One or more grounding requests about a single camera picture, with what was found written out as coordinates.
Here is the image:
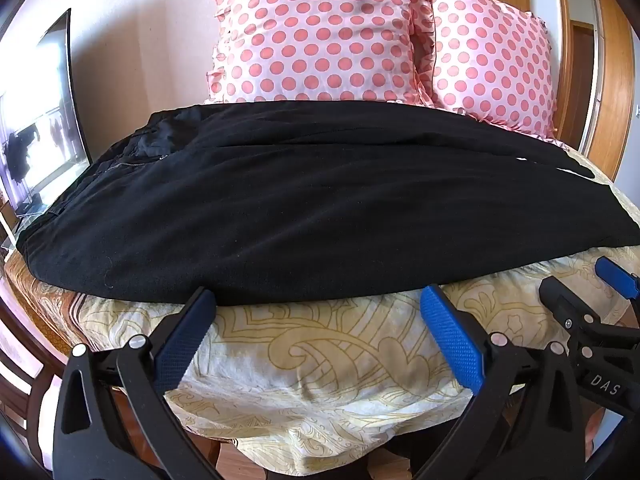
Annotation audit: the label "flat screen television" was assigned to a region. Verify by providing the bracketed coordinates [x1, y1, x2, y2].
[0, 8, 94, 221]

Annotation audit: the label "large pink polka dot pillow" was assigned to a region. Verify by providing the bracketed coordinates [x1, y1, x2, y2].
[205, 0, 437, 108]

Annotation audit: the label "black pants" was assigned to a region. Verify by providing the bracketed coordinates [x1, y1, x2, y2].
[15, 100, 640, 307]

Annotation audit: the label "yellow patterned bedspread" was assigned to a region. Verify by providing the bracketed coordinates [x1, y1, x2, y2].
[2, 142, 640, 461]

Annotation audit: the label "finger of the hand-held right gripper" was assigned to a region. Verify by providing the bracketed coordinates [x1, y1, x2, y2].
[596, 256, 640, 311]
[539, 276, 616, 346]

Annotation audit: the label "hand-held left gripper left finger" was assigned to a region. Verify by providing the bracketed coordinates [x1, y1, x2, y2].
[52, 286, 218, 480]

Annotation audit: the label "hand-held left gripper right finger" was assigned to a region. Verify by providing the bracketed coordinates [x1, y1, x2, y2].
[415, 285, 591, 480]

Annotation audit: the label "wooden chair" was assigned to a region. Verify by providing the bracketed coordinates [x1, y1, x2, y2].
[0, 280, 68, 441]

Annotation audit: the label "glass television stand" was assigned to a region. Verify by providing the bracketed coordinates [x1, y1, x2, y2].
[0, 197, 56, 257]

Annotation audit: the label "small pink polka dot pillow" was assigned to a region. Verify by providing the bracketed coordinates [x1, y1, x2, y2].
[425, 0, 561, 147]

